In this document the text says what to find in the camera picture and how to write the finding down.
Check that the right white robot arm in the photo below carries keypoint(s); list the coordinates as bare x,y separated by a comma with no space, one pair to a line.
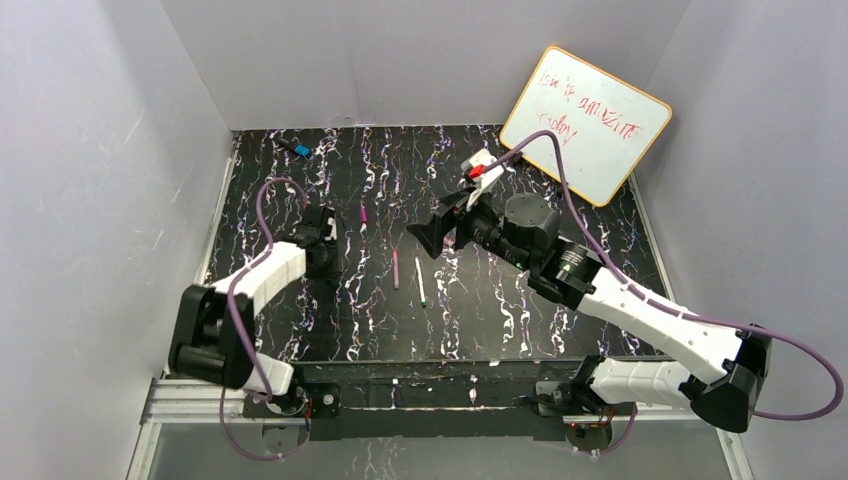
715,372

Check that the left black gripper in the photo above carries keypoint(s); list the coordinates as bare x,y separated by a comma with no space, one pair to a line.
323,226

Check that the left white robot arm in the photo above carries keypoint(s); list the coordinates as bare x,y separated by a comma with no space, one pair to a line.
214,339

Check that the white whiteboard orange frame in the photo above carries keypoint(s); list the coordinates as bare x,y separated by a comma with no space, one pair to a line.
604,125

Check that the pink pen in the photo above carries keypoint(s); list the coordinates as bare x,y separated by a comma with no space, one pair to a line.
395,270

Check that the white pen green tip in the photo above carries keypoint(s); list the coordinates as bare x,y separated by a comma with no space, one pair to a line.
420,282

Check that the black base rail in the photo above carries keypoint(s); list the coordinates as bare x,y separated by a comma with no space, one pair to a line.
431,398

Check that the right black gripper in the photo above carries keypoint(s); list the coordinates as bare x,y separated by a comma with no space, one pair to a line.
454,225

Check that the blue capped black marker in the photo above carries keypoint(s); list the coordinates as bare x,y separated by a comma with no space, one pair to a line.
296,148

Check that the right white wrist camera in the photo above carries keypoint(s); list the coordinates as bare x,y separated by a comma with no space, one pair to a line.
482,170

